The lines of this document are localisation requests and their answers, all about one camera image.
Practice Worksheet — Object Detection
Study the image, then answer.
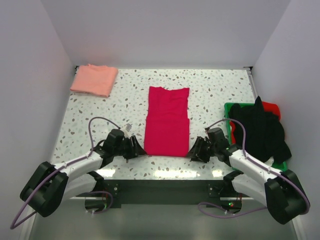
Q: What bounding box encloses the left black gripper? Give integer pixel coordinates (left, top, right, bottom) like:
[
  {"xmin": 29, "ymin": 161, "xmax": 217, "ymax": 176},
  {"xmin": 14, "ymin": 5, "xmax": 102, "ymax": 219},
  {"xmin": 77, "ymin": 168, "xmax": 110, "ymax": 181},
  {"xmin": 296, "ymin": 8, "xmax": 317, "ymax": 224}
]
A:
[{"xmin": 112, "ymin": 135, "xmax": 146, "ymax": 160}]

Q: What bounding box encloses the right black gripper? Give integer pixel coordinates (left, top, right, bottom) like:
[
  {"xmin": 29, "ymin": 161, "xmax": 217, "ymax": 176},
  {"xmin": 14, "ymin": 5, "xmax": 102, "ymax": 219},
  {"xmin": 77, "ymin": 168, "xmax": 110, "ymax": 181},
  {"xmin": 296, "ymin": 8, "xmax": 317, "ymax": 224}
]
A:
[{"xmin": 185, "ymin": 136, "xmax": 218, "ymax": 164}]

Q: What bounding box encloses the crimson red t-shirt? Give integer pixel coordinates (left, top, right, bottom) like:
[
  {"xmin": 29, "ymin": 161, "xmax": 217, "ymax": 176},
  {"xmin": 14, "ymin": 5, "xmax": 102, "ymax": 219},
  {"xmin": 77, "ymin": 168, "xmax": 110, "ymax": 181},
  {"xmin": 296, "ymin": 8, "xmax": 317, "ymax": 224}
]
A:
[{"xmin": 144, "ymin": 86, "xmax": 190, "ymax": 158}]

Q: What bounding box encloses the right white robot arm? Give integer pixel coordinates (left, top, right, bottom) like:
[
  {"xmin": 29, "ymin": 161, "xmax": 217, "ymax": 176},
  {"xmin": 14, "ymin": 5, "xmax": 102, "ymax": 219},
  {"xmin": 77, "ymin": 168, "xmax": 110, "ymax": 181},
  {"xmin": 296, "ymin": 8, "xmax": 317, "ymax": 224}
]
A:
[{"xmin": 187, "ymin": 128, "xmax": 310, "ymax": 225}]

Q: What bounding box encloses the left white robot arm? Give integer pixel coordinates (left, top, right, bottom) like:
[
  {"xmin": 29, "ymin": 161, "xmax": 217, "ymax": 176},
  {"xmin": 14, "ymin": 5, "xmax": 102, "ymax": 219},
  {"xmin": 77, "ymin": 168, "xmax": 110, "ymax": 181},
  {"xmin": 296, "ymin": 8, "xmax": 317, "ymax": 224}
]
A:
[{"xmin": 20, "ymin": 129, "xmax": 146, "ymax": 217}]

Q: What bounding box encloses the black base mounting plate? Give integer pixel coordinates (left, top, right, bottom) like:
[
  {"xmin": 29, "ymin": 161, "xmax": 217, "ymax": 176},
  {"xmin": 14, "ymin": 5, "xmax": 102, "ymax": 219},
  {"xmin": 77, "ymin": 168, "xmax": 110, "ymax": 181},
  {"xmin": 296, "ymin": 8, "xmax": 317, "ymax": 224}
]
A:
[{"xmin": 84, "ymin": 178, "xmax": 252, "ymax": 214}]

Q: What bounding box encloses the black garment in bin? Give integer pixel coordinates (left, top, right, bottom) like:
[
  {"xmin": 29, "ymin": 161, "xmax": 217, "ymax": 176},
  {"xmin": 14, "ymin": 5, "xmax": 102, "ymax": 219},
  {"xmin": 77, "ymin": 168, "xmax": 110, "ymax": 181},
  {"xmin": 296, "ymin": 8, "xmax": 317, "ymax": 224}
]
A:
[{"xmin": 229, "ymin": 97, "xmax": 292, "ymax": 164}]

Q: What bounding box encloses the folded peach t-shirt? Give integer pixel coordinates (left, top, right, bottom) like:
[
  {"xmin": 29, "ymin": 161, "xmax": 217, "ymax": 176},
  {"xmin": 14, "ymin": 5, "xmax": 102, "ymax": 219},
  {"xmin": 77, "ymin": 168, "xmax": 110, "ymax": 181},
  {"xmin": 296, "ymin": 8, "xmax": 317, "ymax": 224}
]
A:
[{"xmin": 70, "ymin": 64, "xmax": 119, "ymax": 98}]

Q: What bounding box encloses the green plastic bin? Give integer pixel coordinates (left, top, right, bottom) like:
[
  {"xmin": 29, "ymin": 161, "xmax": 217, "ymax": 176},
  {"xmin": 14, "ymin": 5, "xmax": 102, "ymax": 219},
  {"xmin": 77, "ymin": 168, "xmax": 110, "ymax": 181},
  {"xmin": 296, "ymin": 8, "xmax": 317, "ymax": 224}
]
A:
[{"xmin": 224, "ymin": 101, "xmax": 288, "ymax": 171}]

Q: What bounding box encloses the red garment in bin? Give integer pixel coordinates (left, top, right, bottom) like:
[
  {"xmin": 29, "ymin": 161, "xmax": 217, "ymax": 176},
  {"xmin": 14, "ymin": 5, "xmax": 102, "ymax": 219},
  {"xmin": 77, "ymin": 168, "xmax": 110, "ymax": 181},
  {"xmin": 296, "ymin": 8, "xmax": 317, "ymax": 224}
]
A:
[{"xmin": 224, "ymin": 101, "xmax": 281, "ymax": 144}]

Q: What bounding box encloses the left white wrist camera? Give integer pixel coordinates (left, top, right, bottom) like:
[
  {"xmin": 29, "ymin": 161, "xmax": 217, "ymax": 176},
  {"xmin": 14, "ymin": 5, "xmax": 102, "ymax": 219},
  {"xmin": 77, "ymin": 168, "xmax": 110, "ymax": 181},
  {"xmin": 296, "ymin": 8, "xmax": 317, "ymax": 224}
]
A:
[{"xmin": 122, "ymin": 123, "xmax": 132, "ymax": 138}]

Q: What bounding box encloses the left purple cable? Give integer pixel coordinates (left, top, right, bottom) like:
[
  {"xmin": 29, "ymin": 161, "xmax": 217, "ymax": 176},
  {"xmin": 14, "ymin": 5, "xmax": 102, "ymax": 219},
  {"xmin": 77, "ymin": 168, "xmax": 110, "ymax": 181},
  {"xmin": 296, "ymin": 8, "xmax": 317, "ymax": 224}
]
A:
[{"xmin": 9, "ymin": 116, "xmax": 126, "ymax": 230}]

